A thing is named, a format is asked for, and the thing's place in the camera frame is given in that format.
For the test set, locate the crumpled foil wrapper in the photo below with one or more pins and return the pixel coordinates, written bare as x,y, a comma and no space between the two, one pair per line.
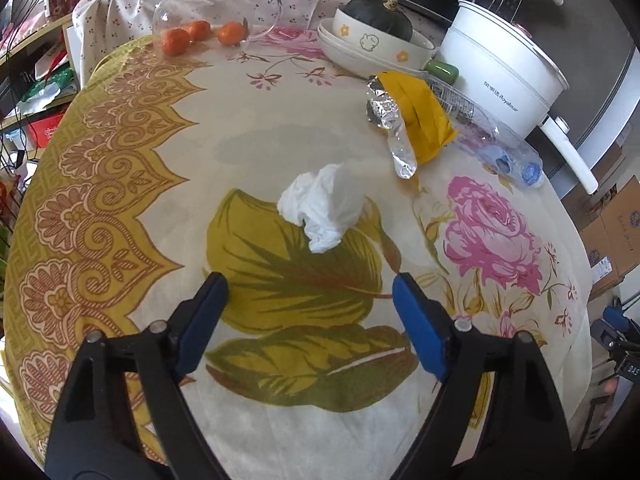
395,125

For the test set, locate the cardboard box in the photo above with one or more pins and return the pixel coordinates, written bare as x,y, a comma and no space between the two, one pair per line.
597,252
625,225

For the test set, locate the white printed bowl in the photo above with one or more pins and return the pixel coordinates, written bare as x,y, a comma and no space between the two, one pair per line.
380,42

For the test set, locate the white tissue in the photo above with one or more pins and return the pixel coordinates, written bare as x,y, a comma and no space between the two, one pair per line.
322,207

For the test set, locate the glass teapot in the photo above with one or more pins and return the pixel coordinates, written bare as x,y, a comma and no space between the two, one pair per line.
215,0

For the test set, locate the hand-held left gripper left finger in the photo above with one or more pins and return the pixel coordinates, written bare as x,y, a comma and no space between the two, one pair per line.
202,325

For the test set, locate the clear plastic bottle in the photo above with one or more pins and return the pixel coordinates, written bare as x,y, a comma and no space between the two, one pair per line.
485,135

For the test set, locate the grey refrigerator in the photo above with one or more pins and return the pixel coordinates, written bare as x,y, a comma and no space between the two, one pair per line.
600,105

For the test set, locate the tangerine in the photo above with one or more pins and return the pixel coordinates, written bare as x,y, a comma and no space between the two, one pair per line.
176,42
232,34
197,30

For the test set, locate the floral tablecloth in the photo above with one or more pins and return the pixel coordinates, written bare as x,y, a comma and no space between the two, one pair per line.
175,170

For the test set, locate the cluttered wooden shelf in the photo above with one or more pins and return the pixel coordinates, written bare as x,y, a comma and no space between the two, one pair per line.
30,60

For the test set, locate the red carton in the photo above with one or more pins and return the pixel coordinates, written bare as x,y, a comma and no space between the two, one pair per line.
45,127

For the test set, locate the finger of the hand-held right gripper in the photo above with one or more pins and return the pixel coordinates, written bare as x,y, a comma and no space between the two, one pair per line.
616,322

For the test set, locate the white electric pot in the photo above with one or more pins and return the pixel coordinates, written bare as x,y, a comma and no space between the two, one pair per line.
500,80

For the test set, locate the green packet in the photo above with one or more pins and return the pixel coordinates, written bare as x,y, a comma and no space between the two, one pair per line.
52,85

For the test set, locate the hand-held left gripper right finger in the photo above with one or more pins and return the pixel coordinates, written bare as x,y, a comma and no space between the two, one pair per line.
420,327

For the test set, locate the dark green squash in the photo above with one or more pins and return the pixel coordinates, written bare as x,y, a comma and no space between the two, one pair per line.
380,17

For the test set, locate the yellow wrapper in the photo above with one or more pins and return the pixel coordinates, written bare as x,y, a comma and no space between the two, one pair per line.
425,115

